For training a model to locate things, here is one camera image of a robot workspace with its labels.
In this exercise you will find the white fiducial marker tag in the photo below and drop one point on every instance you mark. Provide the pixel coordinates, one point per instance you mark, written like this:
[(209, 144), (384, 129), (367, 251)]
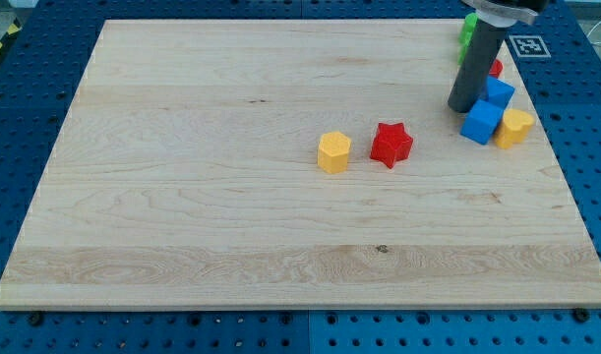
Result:
[(529, 46)]

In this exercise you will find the wooden board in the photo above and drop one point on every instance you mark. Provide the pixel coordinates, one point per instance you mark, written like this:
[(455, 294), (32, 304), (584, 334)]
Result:
[(185, 177)]

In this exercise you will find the red block behind pusher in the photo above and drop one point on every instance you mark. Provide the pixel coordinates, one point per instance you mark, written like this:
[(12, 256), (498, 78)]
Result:
[(496, 69)]

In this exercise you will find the blue cube block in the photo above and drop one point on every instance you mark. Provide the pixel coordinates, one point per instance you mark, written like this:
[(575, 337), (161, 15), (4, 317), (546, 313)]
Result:
[(481, 122)]

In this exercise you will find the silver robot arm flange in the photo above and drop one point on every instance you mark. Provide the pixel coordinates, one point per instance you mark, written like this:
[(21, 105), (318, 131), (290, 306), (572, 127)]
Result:
[(506, 13)]

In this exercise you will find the blue block behind pusher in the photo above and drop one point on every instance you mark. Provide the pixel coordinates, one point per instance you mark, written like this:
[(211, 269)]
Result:
[(497, 92)]

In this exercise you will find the green block at top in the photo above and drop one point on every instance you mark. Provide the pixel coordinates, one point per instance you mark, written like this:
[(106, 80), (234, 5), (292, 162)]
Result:
[(467, 30)]

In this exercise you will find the yellow heart block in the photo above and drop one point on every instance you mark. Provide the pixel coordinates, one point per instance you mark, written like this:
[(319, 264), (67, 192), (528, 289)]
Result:
[(513, 128)]

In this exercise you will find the red star block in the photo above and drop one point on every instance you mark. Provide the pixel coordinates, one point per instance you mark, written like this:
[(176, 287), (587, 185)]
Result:
[(391, 144)]

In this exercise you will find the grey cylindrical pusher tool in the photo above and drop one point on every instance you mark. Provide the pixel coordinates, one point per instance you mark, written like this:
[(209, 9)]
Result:
[(479, 57)]

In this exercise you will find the yellow hexagon block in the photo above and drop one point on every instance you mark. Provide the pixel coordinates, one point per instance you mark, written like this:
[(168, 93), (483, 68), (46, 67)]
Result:
[(333, 152)]

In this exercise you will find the yellow black hazard tape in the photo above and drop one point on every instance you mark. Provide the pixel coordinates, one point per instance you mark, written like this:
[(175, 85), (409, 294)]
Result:
[(9, 37)]

